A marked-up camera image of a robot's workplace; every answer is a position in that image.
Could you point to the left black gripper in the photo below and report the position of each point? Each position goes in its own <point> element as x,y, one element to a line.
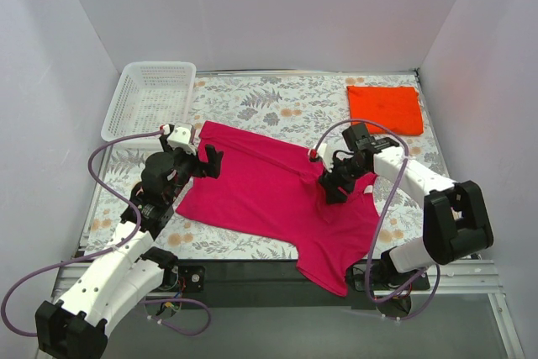
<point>202,161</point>

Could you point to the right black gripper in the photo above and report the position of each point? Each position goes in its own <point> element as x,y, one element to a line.
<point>333,182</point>

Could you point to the pink t shirt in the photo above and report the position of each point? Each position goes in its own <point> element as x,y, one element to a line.
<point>269,188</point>

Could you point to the white plastic basket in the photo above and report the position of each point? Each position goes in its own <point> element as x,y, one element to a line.
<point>148,95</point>

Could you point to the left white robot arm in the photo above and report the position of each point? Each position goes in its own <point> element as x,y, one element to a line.
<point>79,323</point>

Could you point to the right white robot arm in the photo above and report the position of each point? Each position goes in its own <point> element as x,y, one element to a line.
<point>455,217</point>

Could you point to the floral table mat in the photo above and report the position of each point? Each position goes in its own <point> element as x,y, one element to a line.
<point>295,109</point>

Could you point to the folded orange t shirt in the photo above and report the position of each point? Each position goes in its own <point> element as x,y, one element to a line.
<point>395,108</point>

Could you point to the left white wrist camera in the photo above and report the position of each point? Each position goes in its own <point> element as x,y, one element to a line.
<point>179,136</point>

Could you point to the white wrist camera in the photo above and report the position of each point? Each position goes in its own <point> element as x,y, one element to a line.
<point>322,154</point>
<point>179,136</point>

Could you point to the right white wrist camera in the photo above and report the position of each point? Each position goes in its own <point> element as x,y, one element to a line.
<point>322,154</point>

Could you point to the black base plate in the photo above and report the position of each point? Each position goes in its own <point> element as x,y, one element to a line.
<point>259,284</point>

